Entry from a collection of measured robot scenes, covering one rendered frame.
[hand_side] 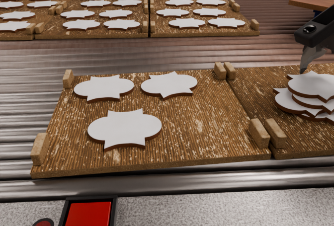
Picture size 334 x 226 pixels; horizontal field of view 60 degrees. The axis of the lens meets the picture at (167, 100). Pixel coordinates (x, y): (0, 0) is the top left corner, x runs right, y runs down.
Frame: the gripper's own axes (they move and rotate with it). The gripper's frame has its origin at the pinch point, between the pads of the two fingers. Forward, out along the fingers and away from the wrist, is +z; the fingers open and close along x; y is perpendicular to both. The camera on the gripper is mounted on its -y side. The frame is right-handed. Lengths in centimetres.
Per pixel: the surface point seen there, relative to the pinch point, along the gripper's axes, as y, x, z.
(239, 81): -11.5, 13.4, 3.8
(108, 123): -46.2, 4.3, 2.9
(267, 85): -6.2, 9.0, 3.8
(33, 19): -64, 91, 4
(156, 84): -32.6, 16.7, 2.9
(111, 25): -35, 68, 3
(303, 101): -7.0, -3.7, 0.9
